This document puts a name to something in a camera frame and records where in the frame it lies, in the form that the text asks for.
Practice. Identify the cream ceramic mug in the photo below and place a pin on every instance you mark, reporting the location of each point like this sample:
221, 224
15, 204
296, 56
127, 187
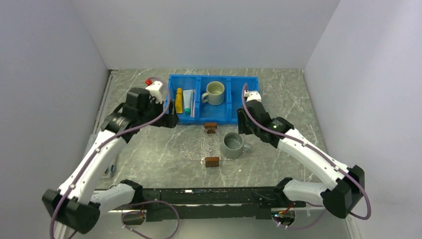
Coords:
214, 94

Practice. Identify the white green-capped toothpaste tube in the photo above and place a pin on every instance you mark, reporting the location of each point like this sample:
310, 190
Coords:
187, 100

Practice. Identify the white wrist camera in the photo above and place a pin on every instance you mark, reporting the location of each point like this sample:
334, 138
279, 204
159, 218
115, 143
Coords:
156, 89
252, 95

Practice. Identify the clear plastic screw box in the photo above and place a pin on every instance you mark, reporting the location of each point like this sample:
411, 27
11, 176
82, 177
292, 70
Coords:
111, 167

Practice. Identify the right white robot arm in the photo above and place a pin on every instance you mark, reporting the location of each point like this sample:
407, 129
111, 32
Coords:
341, 189

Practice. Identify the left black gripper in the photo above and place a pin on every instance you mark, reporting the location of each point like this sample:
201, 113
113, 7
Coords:
170, 119

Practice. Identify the yellow toothpaste tube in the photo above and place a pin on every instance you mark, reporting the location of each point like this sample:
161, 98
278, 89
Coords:
179, 101

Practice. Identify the clear acrylic toothbrush holder tray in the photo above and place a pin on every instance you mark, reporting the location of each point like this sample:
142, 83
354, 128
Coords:
210, 145

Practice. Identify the grey ceramic mug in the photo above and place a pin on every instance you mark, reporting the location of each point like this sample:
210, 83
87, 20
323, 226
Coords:
233, 146

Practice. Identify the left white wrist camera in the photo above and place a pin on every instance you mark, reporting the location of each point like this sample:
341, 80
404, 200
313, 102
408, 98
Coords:
156, 89

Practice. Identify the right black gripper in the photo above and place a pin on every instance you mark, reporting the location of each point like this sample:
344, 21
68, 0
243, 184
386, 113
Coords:
242, 128

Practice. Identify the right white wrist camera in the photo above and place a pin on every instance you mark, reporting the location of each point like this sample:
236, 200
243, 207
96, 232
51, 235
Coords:
252, 95

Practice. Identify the blue three-compartment bin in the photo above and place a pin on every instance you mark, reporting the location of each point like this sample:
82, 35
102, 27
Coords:
226, 113

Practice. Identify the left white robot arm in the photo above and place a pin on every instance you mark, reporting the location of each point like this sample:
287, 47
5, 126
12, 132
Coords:
75, 207

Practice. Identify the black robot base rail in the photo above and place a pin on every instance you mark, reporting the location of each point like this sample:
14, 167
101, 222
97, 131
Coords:
213, 203

